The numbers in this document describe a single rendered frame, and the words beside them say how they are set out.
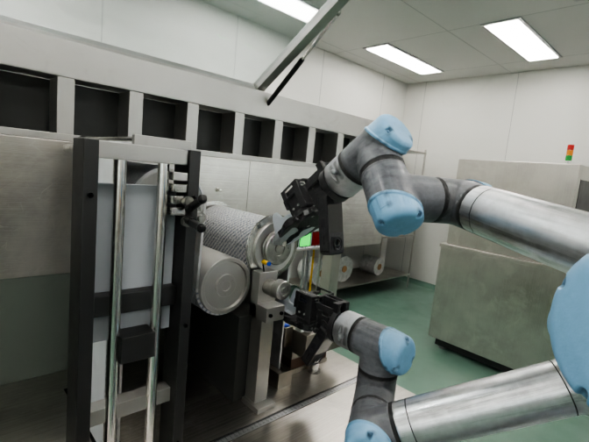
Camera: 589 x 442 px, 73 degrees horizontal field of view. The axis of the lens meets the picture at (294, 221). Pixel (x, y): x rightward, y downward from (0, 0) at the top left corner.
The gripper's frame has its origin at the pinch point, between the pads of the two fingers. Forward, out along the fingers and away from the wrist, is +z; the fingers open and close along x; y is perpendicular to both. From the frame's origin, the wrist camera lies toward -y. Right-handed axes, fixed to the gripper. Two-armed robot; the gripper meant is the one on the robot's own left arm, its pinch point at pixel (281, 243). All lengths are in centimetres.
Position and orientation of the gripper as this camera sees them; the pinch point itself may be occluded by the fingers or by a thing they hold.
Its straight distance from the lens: 85.6
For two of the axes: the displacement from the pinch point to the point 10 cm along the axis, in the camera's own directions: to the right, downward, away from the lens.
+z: -5.8, 5.1, 6.4
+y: -3.6, -8.6, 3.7
